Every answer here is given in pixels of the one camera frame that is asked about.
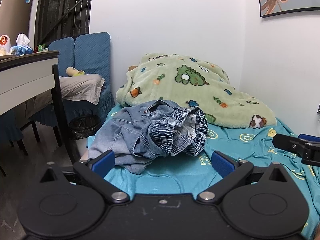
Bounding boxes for grey cloth on chair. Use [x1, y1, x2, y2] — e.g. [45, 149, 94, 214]
[24, 74, 106, 116]

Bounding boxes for blue denim jeans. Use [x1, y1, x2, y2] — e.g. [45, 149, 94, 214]
[88, 100, 208, 174]

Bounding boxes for teal smiley bed sheet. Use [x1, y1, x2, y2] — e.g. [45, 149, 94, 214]
[102, 106, 319, 239]

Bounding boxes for white round container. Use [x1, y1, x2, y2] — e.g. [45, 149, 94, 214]
[0, 35, 11, 56]

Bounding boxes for dark window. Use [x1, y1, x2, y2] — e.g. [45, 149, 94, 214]
[34, 0, 92, 46]

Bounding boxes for white black desk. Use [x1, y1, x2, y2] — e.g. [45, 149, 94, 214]
[1, 50, 68, 155]

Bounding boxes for green dinosaur fleece blanket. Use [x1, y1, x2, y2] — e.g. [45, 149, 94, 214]
[116, 53, 277, 128]

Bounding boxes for black mesh waste bin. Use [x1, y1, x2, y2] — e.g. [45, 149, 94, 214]
[69, 114, 101, 140]

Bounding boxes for tissue pack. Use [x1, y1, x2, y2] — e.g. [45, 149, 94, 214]
[9, 33, 34, 56]

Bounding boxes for brown cardboard box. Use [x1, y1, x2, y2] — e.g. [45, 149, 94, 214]
[0, 0, 33, 44]

